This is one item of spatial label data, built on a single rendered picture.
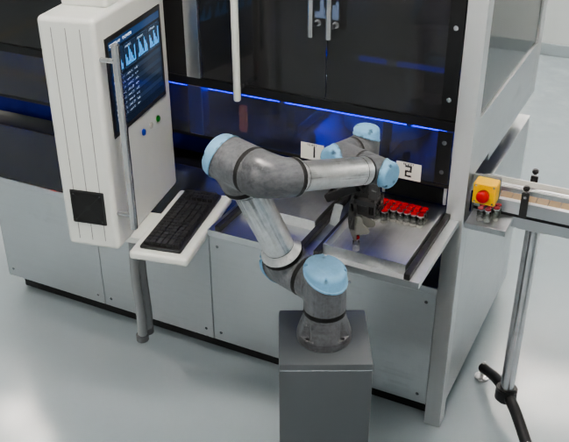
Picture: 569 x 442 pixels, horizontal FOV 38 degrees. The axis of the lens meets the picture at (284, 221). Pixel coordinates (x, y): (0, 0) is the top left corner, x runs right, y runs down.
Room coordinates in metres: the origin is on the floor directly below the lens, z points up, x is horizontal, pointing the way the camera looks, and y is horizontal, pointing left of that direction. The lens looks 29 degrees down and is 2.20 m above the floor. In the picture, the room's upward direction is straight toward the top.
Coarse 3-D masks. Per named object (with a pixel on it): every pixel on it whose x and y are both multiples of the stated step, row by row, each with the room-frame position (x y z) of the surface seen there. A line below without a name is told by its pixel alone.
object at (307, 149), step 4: (304, 144) 2.58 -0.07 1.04; (308, 144) 2.57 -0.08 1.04; (312, 144) 2.56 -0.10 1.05; (304, 148) 2.58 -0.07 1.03; (308, 148) 2.57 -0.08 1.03; (312, 148) 2.56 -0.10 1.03; (316, 148) 2.56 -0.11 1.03; (320, 148) 2.55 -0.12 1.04; (304, 152) 2.58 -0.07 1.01; (308, 152) 2.57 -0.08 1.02; (312, 152) 2.56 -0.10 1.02; (316, 152) 2.56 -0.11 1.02; (320, 152) 2.55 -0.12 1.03; (304, 156) 2.58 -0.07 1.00; (308, 156) 2.57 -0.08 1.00; (312, 156) 2.56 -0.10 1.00; (316, 156) 2.56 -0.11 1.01
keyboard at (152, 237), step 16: (192, 192) 2.64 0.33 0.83; (208, 192) 2.64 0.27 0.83; (176, 208) 2.53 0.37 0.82; (192, 208) 2.52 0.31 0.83; (208, 208) 2.54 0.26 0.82; (160, 224) 2.42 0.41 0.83; (176, 224) 2.41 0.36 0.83; (192, 224) 2.41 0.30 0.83; (144, 240) 2.32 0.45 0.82; (160, 240) 2.31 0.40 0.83; (176, 240) 2.30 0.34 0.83
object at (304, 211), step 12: (312, 192) 2.53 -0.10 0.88; (324, 192) 2.53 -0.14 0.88; (276, 204) 2.45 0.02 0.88; (288, 204) 2.45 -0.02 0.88; (300, 204) 2.45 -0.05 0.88; (312, 204) 2.45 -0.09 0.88; (324, 204) 2.45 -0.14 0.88; (288, 216) 2.32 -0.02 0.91; (300, 216) 2.37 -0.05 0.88; (312, 216) 2.37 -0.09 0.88; (312, 228) 2.28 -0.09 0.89
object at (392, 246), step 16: (384, 224) 2.31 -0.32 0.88; (400, 224) 2.31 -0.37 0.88; (432, 224) 2.31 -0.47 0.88; (336, 240) 2.21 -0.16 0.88; (368, 240) 2.21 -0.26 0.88; (384, 240) 2.21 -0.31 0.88; (400, 240) 2.21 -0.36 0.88; (416, 240) 2.21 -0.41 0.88; (336, 256) 2.12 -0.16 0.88; (352, 256) 2.09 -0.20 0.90; (368, 256) 2.07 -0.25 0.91; (384, 256) 2.12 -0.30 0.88; (400, 256) 2.12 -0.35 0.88; (400, 272) 2.03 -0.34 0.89
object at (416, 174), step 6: (396, 162) 2.43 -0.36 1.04; (402, 162) 2.42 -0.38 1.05; (408, 162) 2.42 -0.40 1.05; (402, 168) 2.42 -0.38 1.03; (408, 168) 2.41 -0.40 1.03; (414, 168) 2.41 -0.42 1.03; (420, 168) 2.40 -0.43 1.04; (402, 174) 2.42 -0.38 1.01; (408, 174) 2.41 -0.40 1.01; (414, 174) 2.40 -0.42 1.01; (420, 174) 2.40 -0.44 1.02; (414, 180) 2.40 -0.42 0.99; (420, 180) 2.40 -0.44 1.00
